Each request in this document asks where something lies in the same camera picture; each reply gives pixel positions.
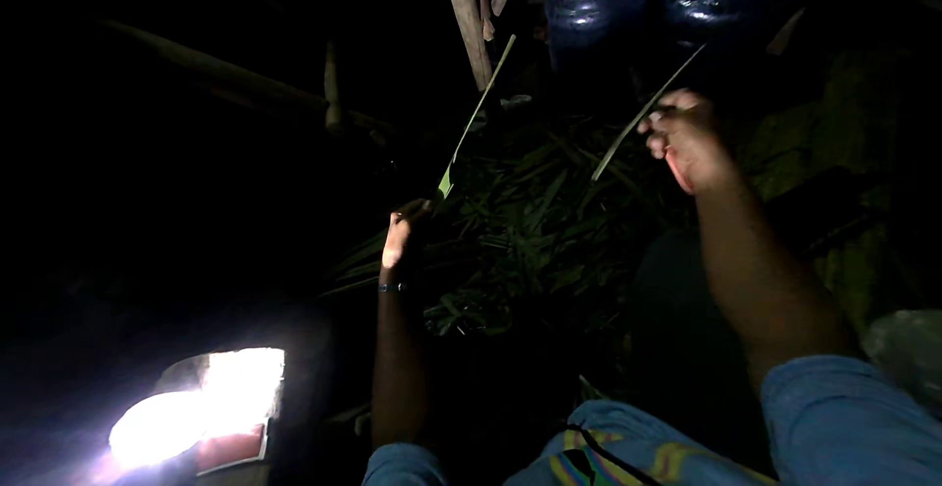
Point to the long wooden log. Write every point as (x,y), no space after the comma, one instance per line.
(199,59)

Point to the translucent plastic bag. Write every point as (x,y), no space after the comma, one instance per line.
(909,353)

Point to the person's right forearm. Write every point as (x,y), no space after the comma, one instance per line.
(765,280)

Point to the person's left forearm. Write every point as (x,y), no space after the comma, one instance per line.
(397,368)

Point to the upright wooden post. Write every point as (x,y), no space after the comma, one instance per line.
(332,96)

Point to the pale narrow leaf strip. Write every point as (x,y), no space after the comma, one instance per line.
(612,155)

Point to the person's right hand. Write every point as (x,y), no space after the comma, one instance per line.
(699,151)

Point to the bright green leaf strip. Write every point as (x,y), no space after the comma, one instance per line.
(445,181)

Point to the blue plastic water bottle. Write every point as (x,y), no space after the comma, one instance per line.
(706,4)
(589,11)

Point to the person's left hand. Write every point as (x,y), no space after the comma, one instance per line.
(397,239)

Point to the small clear plastic piece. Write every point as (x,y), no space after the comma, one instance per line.
(516,102)

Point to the bright white lamp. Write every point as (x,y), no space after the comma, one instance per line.
(154,431)

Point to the person's left fingers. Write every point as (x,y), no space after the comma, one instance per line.
(421,207)

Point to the person's legs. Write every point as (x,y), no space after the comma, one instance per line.
(681,324)

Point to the person's right fingers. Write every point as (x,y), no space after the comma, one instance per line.
(657,125)

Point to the pile of green leaves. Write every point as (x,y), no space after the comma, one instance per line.
(526,232)

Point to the person's body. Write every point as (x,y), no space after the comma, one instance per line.
(625,449)

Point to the red panel with white edge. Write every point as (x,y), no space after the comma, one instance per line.
(232,448)

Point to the thick wooden pole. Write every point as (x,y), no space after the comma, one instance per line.
(467,19)

